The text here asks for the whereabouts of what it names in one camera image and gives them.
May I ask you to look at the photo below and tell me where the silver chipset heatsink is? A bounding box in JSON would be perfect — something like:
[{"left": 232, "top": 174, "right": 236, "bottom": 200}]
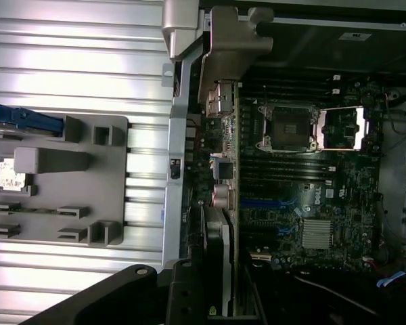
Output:
[{"left": 302, "top": 218, "right": 334, "bottom": 250}]

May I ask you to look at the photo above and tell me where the green RAM stick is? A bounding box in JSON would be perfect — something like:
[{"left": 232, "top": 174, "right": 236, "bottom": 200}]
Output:
[{"left": 0, "top": 205, "right": 77, "bottom": 215}]

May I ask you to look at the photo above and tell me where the green motherboard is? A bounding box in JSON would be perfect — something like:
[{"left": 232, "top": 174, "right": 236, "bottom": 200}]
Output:
[{"left": 185, "top": 81, "right": 385, "bottom": 272}]

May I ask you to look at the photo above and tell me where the grey parts rack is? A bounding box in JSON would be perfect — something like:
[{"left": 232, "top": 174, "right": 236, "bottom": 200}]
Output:
[{"left": 0, "top": 114, "right": 128, "bottom": 246}]

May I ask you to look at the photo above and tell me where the blue expansion slot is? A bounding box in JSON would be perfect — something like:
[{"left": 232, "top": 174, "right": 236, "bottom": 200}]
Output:
[{"left": 240, "top": 198, "right": 280, "bottom": 209}]

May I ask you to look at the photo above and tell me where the silver CPU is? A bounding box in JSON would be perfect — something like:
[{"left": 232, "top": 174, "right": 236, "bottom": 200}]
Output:
[{"left": 0, "top": 156, "right": 27, "bottom": 191}]

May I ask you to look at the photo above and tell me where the black open PC case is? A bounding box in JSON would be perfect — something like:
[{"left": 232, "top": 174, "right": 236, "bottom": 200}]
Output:
[{"left": 162, "top": 0, "right": 406, "bottom": 325}]

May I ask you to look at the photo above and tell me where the metal socket cover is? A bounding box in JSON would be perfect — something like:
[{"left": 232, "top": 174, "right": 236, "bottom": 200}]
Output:
[{"left": 317, "top": 106, "right": 369, "bottom": 152}]

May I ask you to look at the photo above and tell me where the CPU socket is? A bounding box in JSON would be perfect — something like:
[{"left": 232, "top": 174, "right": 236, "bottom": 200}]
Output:
[{"left": 258, "top": 103, "right": 321, "bottom": 153}]

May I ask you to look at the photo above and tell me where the hard disk with blue caddy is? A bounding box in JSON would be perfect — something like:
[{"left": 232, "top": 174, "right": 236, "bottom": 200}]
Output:
[{"left": 0, "top": 103, "right": 64, "bottom": 139}]

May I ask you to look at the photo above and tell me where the blue wire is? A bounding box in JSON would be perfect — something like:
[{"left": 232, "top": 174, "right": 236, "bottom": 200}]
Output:
[{"left": 375, "top": 269, "right": 406, "bottom": 289}]

